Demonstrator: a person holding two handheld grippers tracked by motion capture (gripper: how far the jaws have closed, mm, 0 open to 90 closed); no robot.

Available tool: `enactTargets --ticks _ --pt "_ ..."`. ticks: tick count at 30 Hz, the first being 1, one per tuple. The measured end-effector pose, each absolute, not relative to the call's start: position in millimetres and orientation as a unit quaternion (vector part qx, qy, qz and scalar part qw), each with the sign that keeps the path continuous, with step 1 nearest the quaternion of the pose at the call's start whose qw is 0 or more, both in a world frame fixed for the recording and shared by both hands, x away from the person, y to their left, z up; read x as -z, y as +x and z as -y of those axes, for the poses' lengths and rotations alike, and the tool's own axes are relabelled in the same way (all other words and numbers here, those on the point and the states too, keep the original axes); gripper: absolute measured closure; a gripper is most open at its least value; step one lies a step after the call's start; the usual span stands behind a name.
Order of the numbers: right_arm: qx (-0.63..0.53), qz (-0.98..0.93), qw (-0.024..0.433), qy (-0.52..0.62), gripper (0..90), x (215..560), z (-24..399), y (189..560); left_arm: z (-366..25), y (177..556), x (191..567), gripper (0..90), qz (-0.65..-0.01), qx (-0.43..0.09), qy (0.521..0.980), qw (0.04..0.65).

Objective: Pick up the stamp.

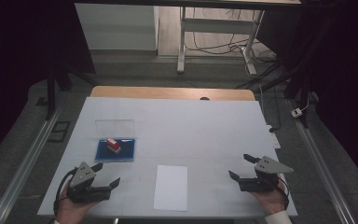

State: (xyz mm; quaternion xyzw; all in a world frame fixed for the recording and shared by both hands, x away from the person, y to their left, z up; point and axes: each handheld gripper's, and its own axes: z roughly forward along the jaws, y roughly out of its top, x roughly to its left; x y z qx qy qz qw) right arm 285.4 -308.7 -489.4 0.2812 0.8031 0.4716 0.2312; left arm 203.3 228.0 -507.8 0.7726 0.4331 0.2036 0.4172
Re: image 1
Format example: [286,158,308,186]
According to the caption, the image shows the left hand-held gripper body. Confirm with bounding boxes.
[65,161,113,204]

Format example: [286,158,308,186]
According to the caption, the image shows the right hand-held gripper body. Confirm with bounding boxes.
[238,155,295,193]

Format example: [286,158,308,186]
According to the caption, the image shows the red and white stamp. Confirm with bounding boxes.
[105,137,122,155]

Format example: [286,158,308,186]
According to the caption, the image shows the blue ink pad case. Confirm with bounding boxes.
[94,119,136,163]

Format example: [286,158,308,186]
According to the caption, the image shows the white paper sheet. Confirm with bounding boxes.
[153,164,189,213]

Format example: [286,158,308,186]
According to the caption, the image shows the person's right hand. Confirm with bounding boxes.
[250,176,288,216]

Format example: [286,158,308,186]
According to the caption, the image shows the person's left hand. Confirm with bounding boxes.
[55,183,99,224]

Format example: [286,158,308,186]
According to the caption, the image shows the large white table cover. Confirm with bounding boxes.
[36,96,298,218]

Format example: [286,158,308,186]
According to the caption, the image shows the black stand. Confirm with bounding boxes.
[236,59,311,129]
[45,62,99,120]

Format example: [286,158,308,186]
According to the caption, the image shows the wooden table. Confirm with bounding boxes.
[89,86,256,102]

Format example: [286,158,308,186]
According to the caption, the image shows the black curtain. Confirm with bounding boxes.
[255,0,358,194]
[0,0,96,169]

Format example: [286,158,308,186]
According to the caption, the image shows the white cabinet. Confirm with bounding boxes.
[75,3,159,51]

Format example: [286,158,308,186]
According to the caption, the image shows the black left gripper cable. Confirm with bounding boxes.
[53,167,79,217]

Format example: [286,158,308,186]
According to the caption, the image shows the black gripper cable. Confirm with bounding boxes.
[278,176,291,210]
[53,167,79,217]

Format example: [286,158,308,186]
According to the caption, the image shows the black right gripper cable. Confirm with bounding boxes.
[278,176,291,210]

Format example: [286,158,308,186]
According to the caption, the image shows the aluminium rail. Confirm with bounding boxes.
[0,106,63,224]
[287,99,357,224]

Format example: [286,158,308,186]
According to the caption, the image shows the white plug with cable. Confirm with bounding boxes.
[291,99,310,119]

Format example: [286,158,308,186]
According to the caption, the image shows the black floor cables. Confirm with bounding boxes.
[185,7,278,63]

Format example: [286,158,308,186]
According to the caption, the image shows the white desk frame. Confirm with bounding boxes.
[176,7,266,76]

